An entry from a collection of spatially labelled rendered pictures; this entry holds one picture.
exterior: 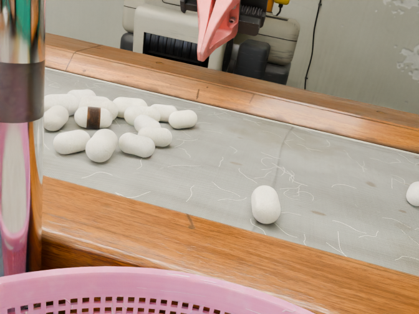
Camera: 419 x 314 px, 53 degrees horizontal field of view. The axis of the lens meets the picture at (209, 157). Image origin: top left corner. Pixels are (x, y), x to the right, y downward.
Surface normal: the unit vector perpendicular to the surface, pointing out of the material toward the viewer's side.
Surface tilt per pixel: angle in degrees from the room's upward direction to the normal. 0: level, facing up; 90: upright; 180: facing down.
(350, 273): 0
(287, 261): 0
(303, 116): 45
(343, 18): 90
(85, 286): 75
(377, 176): 0
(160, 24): 98
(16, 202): 90
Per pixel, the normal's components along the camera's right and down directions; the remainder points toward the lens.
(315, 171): 0.18, -0.90
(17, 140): 0.53, 0.42
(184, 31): -0.24, 0.47
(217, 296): -0.13, 0.11
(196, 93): -0.03, -0.39
